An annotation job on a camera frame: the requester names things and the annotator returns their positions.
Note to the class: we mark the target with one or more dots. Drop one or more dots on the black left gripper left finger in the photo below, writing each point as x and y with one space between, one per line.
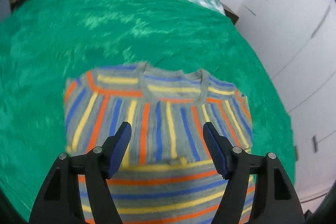
58 200

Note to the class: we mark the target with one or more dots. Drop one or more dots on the multicolour striped knit sweater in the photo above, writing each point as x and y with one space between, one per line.
167 174

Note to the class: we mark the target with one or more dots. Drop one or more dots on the green plush bed blanket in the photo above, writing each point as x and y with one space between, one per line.
46 42

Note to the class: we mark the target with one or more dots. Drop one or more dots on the white wardrobe doors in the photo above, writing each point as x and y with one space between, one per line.
295 41

